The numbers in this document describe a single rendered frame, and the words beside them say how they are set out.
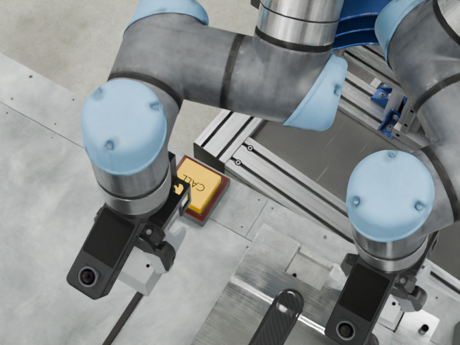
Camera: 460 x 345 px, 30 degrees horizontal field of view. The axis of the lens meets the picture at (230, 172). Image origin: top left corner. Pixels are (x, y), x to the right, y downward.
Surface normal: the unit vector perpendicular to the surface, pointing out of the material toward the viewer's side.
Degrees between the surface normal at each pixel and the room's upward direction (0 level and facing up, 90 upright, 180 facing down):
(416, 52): 51
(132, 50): 24
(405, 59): 61
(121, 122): 0
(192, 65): 33
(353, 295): 40
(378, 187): 11
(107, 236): 29
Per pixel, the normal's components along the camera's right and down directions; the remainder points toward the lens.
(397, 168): -0.18, -0.36
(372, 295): -0.43, 0.11
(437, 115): -0.79, 0.05
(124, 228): -0.24, 0.01
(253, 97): -0.22, 0.60
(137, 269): 0.03, -0.42
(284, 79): -0.11, 0.41
